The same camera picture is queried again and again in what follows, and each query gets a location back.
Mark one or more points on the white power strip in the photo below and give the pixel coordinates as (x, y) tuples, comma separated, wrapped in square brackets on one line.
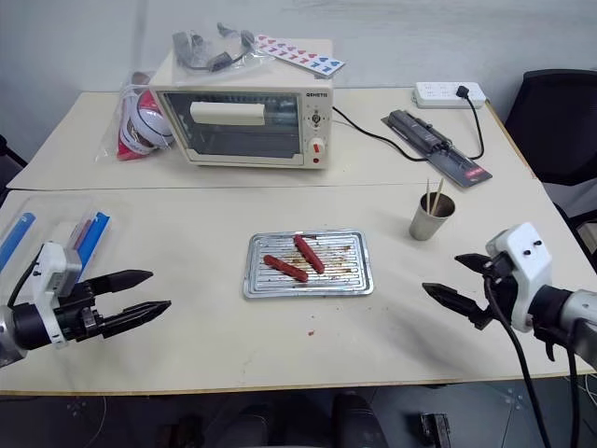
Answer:
[(440, 94)]

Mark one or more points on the black packaged tool on card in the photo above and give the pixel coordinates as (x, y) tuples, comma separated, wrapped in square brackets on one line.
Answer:
[(434, 144)]

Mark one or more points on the black office chair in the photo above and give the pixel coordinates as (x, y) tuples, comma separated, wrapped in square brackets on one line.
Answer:
[(555, 121)]

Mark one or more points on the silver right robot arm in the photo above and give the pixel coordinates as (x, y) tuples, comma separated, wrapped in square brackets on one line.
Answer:
[(576, 312)]

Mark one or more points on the dark chair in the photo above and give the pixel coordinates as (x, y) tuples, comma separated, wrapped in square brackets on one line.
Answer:
[(9, 158)]

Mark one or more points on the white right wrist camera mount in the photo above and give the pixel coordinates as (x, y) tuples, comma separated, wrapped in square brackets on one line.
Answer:
[(524, 256)]

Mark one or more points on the blue and white box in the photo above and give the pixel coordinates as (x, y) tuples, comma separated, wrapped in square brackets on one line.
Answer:
[(95, 231), (16, 233)]

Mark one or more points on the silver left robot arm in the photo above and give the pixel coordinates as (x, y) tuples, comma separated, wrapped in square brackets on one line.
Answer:
[(21, 329)]

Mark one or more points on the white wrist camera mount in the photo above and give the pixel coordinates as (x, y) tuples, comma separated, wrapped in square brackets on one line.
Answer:
[(524, 256), (55, 268)]

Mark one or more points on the dark rounded shape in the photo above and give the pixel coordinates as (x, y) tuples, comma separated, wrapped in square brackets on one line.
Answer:
[(356, 420)]

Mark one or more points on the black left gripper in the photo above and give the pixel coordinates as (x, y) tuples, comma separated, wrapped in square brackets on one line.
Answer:
[(77, 319)]

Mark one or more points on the clear bag with red-white ball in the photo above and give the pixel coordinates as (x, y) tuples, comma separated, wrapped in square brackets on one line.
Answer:
[(144, 123)]

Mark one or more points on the white sheet with heart stickers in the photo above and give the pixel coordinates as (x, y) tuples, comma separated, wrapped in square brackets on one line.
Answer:
[(301, 53)]

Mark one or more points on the red sausage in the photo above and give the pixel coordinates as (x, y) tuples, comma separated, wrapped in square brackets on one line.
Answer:
[(284, 268), (309, 254)]

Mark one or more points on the cream toaster oven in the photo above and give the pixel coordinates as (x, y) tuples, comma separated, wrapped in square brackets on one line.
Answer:
[(242, 121)]

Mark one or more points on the clear plastic storage box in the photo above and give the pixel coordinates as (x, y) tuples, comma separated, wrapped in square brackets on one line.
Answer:
[(56, 224)]

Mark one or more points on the dark blocky shape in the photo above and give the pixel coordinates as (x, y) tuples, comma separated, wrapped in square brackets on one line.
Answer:
[(434, 431)]

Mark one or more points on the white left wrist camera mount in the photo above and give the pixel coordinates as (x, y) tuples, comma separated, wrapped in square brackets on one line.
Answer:
[(55, 268)]

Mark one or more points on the metal cup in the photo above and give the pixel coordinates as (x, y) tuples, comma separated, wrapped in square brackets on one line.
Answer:
[(430, 219)]

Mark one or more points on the white stick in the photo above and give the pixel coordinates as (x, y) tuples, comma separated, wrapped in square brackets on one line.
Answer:
[(428, 193), (437, 196)]

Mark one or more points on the metal baking tray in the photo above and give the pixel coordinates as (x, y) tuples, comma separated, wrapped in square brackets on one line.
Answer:
[(336, 280)]

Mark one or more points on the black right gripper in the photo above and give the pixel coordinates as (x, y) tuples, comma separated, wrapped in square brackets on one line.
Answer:
[(501, 291)]

